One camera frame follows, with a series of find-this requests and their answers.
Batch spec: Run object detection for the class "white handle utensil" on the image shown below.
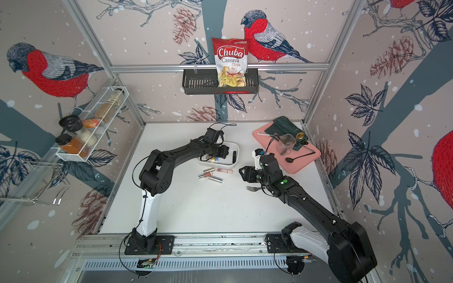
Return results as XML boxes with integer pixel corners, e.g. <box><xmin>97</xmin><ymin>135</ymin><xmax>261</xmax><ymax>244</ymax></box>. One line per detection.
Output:
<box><xmin>257</xmin><ymin>132</ymin><xmax>280</xmax><ymax>139</ymax></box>

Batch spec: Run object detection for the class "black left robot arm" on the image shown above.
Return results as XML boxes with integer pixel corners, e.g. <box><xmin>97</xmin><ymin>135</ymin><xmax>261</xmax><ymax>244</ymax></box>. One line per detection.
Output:
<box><xmin>239</xmin><ymin>153</ymin><xmax>377</xmax><ymax>283</ymax></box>

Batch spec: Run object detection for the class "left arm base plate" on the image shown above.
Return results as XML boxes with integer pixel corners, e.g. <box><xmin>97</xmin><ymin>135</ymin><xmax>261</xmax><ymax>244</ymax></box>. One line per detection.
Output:
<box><xmin>125</xmin><ymin>233</ymin><xmax>175</xmax><ymax>255</ymax></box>

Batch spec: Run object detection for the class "red cassava chips bag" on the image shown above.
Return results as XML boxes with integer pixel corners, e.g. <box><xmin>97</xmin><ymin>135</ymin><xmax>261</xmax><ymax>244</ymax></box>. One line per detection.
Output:
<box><xmin>212</xmin><ymin>38</ymin><xmax>248</xmax><ymax>87</ymax></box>

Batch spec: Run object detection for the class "black spoon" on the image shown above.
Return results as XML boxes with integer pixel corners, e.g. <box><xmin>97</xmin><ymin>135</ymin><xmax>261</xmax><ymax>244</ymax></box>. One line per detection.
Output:
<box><xmin>285</xmin><ymin>152</ymin><xmax>316</xmax><ymax>163</ymax></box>

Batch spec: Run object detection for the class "silver lipstick tube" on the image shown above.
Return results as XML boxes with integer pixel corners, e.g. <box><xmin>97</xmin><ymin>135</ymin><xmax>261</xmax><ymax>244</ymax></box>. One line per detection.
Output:
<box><xmin>208</xmin><ymin>176</ymin><xmax>223</xmax><ymax>183</ymax></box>

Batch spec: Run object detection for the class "dark green folded cloth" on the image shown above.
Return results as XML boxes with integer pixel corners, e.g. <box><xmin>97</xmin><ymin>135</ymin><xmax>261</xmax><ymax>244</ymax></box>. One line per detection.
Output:
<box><xmin>264</xmin><ymin>116</ymin><xmax>304</xmax><ymax>151</ymax></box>

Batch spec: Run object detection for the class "gold spoon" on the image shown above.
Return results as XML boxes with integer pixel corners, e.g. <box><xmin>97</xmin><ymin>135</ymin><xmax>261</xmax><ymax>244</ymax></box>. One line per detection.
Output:
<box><xmin>296</xmin><ymin>132</ymin><xmax>308</xmax><ymax>146</ymax></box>

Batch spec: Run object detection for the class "white wire spice rack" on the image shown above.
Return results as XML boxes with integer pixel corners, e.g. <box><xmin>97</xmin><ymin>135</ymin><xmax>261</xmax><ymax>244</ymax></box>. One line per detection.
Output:
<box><xmin>56</xmin><ymin>86</ymin><xmax>129</xmax><ymax>162</ymax></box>

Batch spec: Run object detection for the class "clear plastic cup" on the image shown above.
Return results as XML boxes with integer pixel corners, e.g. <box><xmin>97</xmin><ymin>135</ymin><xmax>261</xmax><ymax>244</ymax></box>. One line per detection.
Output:
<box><xmin>276</xmin><ymin>134</ymin><xmax>297</xmax><ymax>156</ymax></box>

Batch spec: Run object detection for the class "black lid spice jar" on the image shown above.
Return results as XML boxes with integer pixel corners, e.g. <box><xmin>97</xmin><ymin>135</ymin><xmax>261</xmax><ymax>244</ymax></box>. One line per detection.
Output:
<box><xmin>59</xmin><ymin>115</ymin><xmax>98</xmax><ymax>147</ymax></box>

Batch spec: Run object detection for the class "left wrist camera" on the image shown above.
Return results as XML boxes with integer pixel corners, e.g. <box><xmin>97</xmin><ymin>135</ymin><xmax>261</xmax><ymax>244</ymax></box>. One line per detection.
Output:
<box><xmin>252</xmin><ymin>148</ymin><xmax>265</xmax><ymax>171</ymax></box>

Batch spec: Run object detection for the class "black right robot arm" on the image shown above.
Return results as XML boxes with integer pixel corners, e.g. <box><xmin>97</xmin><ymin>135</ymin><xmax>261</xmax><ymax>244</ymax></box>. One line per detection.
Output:
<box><xmin>130</xmin><ymin>127</ymin><xmax>229</xmax><ymax>250</ymax></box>

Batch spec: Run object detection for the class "silver coral lip gloss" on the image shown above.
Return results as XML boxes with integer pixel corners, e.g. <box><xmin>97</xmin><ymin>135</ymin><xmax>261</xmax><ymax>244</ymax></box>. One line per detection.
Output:
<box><xmin>198</xmin><ymin>172</ymin><xmax>212</xmax><ymax>179</ymax></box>

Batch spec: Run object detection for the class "black gold-band lipstick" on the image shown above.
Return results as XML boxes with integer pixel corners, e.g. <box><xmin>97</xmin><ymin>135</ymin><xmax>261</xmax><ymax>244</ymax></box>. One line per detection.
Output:
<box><xmin>232</xmin><ymin>151</ymin><xmax>237</xmax><ymax>164</ymax></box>

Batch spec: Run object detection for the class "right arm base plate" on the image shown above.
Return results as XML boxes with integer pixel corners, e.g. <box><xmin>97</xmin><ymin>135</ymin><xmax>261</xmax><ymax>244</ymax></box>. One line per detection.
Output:
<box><xmin>264</xmin><ymin>233</ymin><xmax>312</xmax><ymax>255</ymax></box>

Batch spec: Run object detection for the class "pink clear lip gloss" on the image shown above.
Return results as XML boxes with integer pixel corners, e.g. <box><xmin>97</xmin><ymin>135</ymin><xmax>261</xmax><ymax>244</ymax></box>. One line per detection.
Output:
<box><xmin>217</xmin><ymin>168</ymin><xmax>233</xmax><ymax>174</ymax></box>

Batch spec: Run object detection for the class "orange spice jar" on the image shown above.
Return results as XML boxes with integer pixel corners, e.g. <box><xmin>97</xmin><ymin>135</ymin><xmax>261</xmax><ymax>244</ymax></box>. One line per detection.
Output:
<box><xmin>55</xmin><ymin>134</ymin><xmax>90</xmax><ymax>158</ymax></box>

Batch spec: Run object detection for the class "white plastic storage box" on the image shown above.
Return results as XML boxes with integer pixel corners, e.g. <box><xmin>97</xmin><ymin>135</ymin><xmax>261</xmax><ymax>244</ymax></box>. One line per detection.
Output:
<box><xmin>197</xmin><ymin>141</ymin><xmax>239</xmax><ymax>169</ymax></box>

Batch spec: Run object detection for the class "black wall basket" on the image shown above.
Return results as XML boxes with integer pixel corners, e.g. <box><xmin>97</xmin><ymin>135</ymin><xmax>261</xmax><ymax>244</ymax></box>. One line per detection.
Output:
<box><xmin>182</xmin><ymin>68</ymin><xmax>260</xmax><ymax>96</ymax></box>

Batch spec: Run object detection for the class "metal wire hook rack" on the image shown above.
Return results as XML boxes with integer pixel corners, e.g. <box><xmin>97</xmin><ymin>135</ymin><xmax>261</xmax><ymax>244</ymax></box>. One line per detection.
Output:
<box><xmin>1</xmin><ymin>159</ymin><xmax>71</xmax><ymax>207</ymax></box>

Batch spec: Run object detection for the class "pink rectangular tray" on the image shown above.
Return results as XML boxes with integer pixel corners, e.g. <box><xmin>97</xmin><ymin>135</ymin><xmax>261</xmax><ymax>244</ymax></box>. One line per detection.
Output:
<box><xmin>252</xmin><ymin>122</ymin><xmax>321</xmax><ymax>175</ymax></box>

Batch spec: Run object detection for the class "tan cap lip gloss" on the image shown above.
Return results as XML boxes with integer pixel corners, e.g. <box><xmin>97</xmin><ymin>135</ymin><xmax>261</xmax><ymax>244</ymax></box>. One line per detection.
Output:
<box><xmin>203</xmin><ymin>167</ymin><xmax>216</xmax><ymax>173</ymax></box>

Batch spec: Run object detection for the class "fork with pink handle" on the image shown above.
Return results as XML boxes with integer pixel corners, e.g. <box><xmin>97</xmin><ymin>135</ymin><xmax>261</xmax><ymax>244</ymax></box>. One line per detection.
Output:
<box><xmin>246</xmin><ymin>186</ymin><xmax>263</xmax><ymax>192</ymax></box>

